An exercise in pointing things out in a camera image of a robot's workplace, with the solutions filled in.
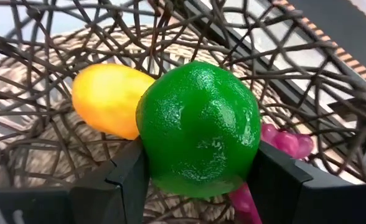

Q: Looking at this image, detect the green lime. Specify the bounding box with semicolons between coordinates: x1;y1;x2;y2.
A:
135;60;262;199

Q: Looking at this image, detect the dark wire basket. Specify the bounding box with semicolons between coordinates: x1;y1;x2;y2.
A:
0;0;366;224

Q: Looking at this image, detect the purple grape bunch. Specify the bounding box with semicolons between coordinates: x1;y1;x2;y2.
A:
228;123;314;224

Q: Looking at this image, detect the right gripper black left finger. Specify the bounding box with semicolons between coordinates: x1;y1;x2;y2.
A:
0;138;150;224

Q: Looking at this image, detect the black striped-edge floor mat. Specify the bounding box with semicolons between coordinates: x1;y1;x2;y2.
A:
271;0;366;91

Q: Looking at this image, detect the yellow orange lemon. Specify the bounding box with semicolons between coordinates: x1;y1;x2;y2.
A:
71;63;156;141

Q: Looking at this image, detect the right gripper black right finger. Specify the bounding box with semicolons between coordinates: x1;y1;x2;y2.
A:
247;141;366;224

